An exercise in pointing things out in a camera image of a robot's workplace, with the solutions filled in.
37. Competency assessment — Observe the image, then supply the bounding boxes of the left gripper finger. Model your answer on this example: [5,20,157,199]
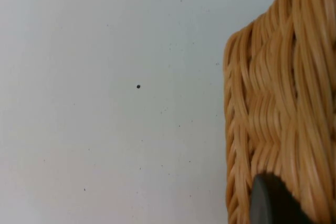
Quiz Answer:
[249,172,314,224]

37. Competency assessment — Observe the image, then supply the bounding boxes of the pale brown wicker basket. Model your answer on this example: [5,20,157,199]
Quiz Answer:
[223,0,336,224]

